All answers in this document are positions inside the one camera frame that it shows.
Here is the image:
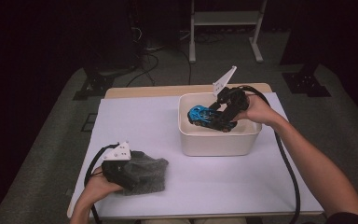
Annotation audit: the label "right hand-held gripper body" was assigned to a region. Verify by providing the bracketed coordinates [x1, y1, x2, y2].
[213, 65, 250, 120]

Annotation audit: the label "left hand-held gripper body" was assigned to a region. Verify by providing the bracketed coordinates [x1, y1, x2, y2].
[101, 141, 139, 191]

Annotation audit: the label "blue toy car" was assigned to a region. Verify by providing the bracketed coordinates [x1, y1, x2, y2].
[186, 105, 239, 133]

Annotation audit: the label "white plastic bin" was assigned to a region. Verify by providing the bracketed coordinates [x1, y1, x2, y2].
[177, 91, 263, 157]

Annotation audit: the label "grey cloth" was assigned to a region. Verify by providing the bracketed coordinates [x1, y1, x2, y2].
[115, 151, 170, 196]

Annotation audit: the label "person's right hand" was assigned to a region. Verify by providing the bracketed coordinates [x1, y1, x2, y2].
[232, 94, 282, 127]

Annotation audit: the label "person's left hand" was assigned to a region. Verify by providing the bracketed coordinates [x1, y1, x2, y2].
[81, 166, 125, 203]

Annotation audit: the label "pale lavender table mat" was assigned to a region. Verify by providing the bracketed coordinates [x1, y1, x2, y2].
[69, 91, 324, 220]

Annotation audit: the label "black stand base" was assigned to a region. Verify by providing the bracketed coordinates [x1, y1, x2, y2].
[72, 66, 138, 101]
[282, 63, 332, 98]

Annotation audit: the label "wooden table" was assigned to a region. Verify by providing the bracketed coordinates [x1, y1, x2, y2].
[66, 82, 325, 221]

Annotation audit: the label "black square floor frame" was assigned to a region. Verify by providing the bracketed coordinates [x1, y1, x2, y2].
[80, 113, 98, 133]

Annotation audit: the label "right hand-held gripper black cable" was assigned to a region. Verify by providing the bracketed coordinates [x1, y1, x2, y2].
[241, 85, 302, 224]

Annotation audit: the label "black floor cables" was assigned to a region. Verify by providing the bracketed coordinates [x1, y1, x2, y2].
[125, 27, 194, 88]

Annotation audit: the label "white metal stand frame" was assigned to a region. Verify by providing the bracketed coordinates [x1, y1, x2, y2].
[188, 0, 269, 64]

